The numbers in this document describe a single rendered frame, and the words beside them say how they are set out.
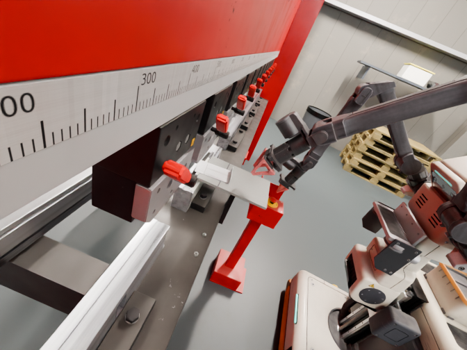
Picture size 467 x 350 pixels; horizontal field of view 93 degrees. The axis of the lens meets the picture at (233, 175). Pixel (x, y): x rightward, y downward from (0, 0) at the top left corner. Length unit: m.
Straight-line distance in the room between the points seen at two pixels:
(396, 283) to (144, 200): 1.09
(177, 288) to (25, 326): 1.06
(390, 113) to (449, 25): 5.20
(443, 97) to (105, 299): 0.83
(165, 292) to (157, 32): 0.57
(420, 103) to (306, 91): 4.82
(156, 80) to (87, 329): 0.42
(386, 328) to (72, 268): 1.16
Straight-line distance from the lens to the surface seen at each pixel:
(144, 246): 0.59
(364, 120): 0.69
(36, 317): 1.61
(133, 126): 0.20
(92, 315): 0.52
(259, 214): 1.19
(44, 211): 0.67
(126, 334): 0.57
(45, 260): 0.69
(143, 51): 0.18
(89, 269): 0.66
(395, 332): 1.31
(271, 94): 2.90
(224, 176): 0.81
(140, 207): 0.32
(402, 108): 0.70
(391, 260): 1.10
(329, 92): 5.49
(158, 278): 0.66
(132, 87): 0.18
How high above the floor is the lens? 1.45
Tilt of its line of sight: 32 degrees down
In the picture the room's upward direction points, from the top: 24 degrees clockwise
